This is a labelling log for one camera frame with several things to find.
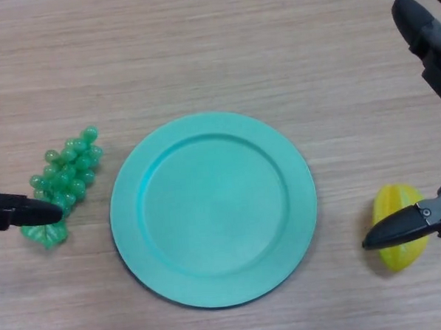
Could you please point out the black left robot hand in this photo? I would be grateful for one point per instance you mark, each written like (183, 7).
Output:
(23, 214)

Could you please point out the green grape bunch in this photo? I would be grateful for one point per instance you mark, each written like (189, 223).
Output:
(69, 169)

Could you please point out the green round plate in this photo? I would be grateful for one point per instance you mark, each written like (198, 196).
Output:
(213, 209)

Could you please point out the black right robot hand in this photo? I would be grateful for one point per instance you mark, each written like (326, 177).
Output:
(430, 47)

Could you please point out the yellow starfruit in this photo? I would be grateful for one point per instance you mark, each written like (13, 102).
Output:
(396, 204)

